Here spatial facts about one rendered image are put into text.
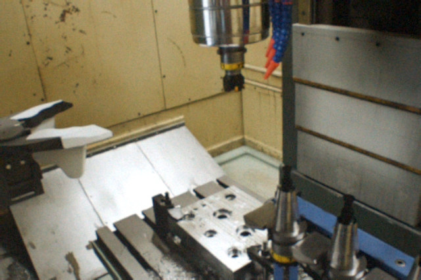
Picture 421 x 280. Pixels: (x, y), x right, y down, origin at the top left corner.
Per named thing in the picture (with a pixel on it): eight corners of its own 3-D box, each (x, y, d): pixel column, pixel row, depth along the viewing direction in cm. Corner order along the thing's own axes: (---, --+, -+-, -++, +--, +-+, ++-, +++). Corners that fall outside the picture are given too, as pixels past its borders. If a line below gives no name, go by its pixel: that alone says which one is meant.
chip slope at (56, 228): (64, 336, 119) (41, 271, 108) (18, 233, 170) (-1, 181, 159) (277, 221, 164) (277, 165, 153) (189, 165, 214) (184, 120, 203)
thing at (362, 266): (373, 279, 54) (375, 265, 53) (339, 296, 52) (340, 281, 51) (343, 253, 59) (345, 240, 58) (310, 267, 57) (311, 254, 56)
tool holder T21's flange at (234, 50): (252, 50, 82) (252, 38, 81) (235, 56, 78) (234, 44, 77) (228, 48, 86) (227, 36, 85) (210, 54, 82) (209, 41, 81)
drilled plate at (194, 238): (233, 288, 90) (233, 271, 88) (169, 229, 112) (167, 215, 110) (304, 244, 101) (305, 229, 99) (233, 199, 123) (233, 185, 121)
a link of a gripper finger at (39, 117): (63, 133, 60) (20, 160, 52) (54, 95, 58) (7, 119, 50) (79, 134, 59) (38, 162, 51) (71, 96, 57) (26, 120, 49)
